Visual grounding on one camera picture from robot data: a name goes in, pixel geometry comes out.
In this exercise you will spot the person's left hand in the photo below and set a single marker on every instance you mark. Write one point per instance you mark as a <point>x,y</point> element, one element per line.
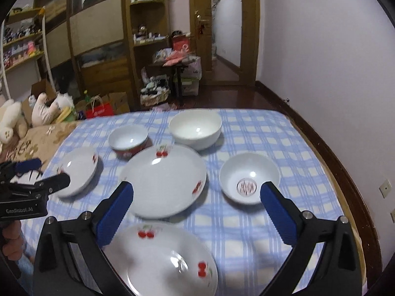
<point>12,240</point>

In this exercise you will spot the red paper shopping bag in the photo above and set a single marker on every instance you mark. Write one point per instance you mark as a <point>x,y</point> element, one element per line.
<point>98,109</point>

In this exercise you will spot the open brown cardboard box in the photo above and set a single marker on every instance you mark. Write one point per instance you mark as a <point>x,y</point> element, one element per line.
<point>43,88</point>

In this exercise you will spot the wooden door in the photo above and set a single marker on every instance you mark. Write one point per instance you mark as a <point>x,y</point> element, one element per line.
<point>202,52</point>

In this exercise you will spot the green round container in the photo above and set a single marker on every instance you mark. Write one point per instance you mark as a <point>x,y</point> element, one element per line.
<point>70,114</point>

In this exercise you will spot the large white cherry plate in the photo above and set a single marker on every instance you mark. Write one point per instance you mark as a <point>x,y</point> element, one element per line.
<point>163,182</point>

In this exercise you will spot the red patterned white bowl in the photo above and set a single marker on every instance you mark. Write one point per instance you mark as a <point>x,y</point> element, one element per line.
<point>128,138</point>

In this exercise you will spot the wooden wardrobe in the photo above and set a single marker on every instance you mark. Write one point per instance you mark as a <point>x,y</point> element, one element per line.
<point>92,37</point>

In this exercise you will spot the small dark side table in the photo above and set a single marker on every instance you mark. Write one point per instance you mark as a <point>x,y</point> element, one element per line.
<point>177,67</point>

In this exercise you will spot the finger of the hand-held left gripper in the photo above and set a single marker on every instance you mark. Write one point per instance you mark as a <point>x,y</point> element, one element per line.
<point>29,164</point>
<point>55,183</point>

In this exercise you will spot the large plain white bowl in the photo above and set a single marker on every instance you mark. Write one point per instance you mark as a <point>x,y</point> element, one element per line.
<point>195,129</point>

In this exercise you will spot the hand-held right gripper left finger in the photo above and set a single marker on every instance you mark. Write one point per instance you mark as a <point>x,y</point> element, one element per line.
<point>115,212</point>

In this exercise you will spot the green bottle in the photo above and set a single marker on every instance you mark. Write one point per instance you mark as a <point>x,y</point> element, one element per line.
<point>88,96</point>

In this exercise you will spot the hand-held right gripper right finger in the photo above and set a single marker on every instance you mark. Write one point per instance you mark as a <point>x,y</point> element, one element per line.
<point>277,215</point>

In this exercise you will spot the wicker basket of plush toys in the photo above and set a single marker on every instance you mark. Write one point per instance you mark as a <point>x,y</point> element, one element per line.
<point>154,94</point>

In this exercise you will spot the blue plaid cloth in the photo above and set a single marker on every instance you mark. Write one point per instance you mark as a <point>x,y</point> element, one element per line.
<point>247,129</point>

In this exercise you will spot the wooden corner shelf unit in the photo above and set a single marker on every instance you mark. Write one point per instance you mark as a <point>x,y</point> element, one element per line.
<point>146,21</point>

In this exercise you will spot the cream plush toy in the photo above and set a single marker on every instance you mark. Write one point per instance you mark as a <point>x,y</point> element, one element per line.
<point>10,114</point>

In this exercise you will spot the beige wall socket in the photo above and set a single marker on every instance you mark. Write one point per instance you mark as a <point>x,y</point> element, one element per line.
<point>385,188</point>

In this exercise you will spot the white bowl with round print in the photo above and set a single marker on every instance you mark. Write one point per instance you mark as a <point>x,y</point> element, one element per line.
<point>243,169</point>

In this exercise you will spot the white plush toy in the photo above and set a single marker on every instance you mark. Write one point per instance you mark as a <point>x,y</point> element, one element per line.
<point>46,109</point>

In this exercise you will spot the red gift bag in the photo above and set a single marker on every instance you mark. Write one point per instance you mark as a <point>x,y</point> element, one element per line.
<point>181,43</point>

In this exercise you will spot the deep white cherry plate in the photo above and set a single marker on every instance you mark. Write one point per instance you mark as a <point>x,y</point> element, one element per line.
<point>166,262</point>

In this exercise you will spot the white frame toy shelf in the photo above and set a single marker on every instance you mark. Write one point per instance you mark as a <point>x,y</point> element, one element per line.
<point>21,46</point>

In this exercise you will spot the small white cherry plate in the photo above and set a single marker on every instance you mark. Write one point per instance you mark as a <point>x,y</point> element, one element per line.
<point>78,169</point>

